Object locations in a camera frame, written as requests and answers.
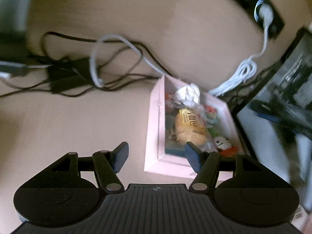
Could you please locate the crumpled white paper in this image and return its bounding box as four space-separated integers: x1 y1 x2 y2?
174 83 200 108

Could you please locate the white coiled cable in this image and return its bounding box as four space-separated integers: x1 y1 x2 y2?
209 4 275 97

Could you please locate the black power adapter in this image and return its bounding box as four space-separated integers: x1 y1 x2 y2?
47 58 93 94

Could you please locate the pink storage box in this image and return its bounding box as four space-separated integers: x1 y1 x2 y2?
144 75 244 179

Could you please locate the grey looped cable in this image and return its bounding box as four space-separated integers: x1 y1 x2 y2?
89 34 171 88

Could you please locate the glass-sided computer case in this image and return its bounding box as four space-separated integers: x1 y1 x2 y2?
232 27 311 212

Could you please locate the computer monitor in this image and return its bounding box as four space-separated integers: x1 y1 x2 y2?
1 0 32 64

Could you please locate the crochet frog-hat doll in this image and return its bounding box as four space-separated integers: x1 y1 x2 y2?
207 127 238 158

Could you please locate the packaged yellow bun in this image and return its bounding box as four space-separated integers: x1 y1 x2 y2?
175 108 217 152

